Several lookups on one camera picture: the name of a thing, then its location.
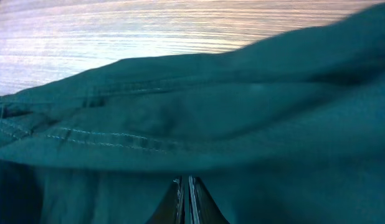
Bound black shorts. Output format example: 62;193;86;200
0;2;385;223

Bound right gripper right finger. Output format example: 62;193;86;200
188;176;230;224

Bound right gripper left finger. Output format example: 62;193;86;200
146;176;184;224

